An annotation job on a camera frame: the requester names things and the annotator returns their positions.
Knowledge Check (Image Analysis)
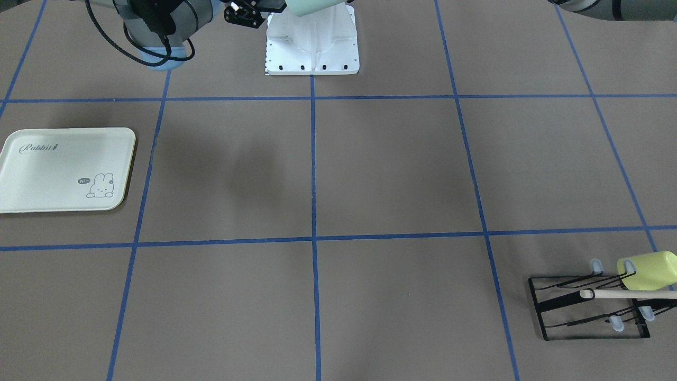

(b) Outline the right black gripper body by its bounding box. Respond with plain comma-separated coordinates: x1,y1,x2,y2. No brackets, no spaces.
222,1,286,29

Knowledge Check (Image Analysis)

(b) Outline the pale green cup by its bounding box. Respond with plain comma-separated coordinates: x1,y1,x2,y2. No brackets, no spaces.
285,0,345,17

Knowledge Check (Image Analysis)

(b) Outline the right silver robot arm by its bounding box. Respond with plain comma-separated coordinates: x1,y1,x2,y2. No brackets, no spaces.
112,1,286,71

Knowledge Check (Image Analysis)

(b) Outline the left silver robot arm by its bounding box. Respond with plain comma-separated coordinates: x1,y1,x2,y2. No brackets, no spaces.
549,1,676,21

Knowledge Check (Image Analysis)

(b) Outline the cream rabbit tray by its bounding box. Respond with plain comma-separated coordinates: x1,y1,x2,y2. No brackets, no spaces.
1,127,137,214

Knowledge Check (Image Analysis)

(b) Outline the yellow cup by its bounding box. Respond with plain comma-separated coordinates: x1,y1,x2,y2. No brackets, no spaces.
617,251,676,291

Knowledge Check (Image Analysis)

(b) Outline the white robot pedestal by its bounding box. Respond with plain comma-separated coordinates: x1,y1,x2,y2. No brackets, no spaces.
264,1,360,76

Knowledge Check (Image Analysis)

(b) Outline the black camera cable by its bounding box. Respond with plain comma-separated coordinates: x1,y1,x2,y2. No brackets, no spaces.
85,0,196,67

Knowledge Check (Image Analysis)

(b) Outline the black wire cup rack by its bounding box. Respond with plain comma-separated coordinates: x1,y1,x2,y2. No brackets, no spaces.
526,259,676,341

